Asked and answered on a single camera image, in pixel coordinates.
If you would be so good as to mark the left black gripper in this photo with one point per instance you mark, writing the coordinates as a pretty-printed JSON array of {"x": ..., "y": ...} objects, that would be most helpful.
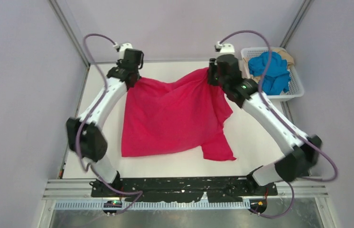
[{"x": 118, "y": 62}]

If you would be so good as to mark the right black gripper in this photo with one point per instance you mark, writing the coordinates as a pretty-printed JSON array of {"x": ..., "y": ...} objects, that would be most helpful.
[{"x": 212, "y": 67}]

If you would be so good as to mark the pink t shirt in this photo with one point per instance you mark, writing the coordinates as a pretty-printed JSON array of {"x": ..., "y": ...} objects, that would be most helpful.
[{"x": 164, "y": 118}]

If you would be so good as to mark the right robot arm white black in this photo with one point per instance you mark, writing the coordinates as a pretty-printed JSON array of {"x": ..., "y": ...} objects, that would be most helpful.
[{"x": 299, "y": 149}]

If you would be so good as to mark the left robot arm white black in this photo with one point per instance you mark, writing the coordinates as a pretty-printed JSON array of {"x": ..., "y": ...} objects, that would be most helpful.
[{"x": 85, "y": 137}]

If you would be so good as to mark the blue t shirt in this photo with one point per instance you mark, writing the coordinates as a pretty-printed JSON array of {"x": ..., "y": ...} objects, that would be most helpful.
[{"x": 277, "y": 78}]

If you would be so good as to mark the beige t shirt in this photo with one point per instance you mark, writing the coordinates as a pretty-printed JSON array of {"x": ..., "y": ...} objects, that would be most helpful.
[{"x": 283, "y": 54}]

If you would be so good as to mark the white plastic basket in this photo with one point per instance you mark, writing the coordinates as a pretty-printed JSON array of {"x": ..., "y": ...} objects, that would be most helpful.
[{"x": 295, "y": 86}]

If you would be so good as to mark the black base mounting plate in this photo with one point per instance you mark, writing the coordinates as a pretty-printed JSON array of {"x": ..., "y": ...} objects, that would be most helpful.
[{"x": 183, "y": 189}]

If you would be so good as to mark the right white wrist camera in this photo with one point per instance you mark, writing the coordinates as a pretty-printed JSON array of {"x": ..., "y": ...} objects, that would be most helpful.
[{"x": 224, "y": 49}]

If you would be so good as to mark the white slotted cable duct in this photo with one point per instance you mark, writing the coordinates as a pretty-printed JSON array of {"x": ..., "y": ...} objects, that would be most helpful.
[{"x": 118, "y": 205}]

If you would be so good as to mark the aluminium frame rail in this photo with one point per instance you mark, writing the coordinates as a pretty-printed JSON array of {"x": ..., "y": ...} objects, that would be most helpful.
[{"x": 62, "y": 189}]

